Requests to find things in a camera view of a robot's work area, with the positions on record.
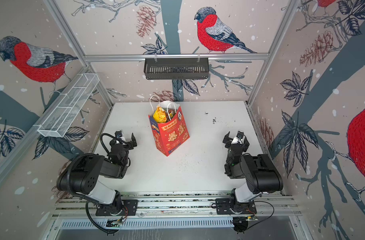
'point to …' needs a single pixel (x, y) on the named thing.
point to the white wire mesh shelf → (59, 121)
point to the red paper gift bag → (168, 136)
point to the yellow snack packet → (159, 115)
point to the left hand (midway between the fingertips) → (123, 134)
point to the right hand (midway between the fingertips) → (237, 136)
